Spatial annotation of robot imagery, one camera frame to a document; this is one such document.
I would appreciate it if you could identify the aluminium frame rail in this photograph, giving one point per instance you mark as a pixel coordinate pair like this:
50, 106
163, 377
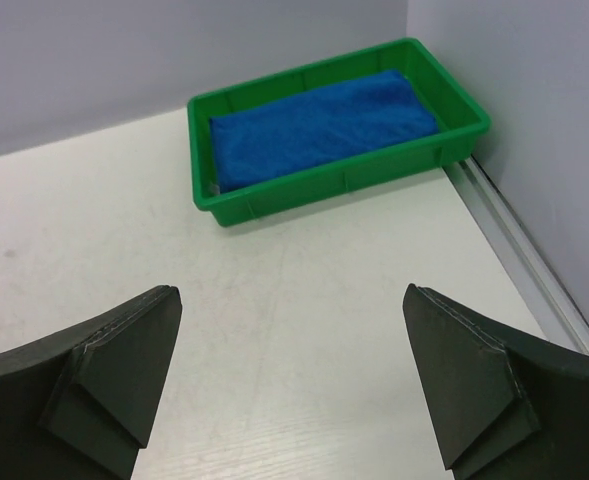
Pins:
544, 295

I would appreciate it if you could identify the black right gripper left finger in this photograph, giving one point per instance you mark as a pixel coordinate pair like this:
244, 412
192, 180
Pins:
81, 403

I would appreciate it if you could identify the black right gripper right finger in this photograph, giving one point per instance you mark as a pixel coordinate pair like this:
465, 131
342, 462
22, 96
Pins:
504, 404

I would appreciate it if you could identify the green plastic tray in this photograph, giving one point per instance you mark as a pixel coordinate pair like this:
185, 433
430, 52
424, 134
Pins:
461, 120

